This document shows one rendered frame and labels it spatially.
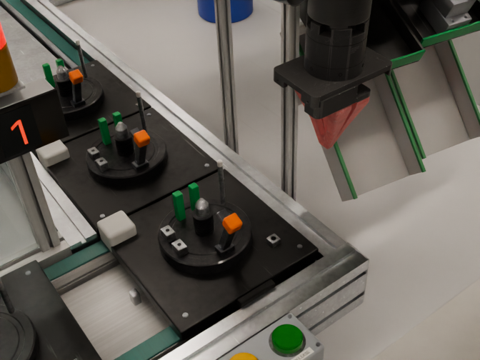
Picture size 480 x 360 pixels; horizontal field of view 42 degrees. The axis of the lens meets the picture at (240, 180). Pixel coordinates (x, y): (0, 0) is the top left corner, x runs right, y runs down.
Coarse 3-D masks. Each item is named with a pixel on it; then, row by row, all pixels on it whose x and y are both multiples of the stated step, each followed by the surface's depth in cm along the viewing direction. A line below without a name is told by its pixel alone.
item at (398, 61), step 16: (384, 0) 90; (304, 16) 87; (384, 16) 90; (400, 16) 88; (368, 32) 88; (384, 32) 89; (400, 32) 89; (384, 48) 88; (400, 48) 88; (416, 48) 87; (400, 64) 86
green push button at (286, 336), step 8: (280, 328) 80; (288, 328) 80; (296, 328) 80; (272, 336) 79; (280, 336) 79; (288, 336) 79; (296, 336) 79; (280, 344) 78; (288, 344) 78; (296, 344) 78; (288, 352) 78
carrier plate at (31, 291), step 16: (16, 272) 90; (32, 272) 90; (16, 288) 87; (32, 288) 87; (48, 288) 87; (0, 304) 85; (16, 304) 85; (32, 304) 85; (48, 304) 85; (64, 304) 85; (32, 320) 83; (48, 320) 83; (64, 320) 83; (48, 336) 81; (64, 336) 81; (80, 336) 81; (48, 352) 79; (64, 352) 79; (80, 352) 79; (96, 352) 79
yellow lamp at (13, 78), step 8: (8, 48) 71; (0, 56) 70; (8, 56) 71; (0, 64) 70; (8, 64) 71; (0, 72) 71; (8, 72) 72; (0, 80) 71; (8, 80) 72; (16, 80) 74; (0, 88) 72; (8, 88) 72
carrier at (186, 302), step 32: (192, 192) 92; (224, 192) 94; (128, 224) 93; (160, 224) 93; (192, 224) 93; (256, 224) 95; (288, 224) 95; (128, 256) 91; (160, 256) 91; (192, 256) 88; (224, 256) 88; (256, 256) 90; (288, 256) 90; (160, 288) 86; (192, 288) 86; (224, 288) 86; (192, 320) 82
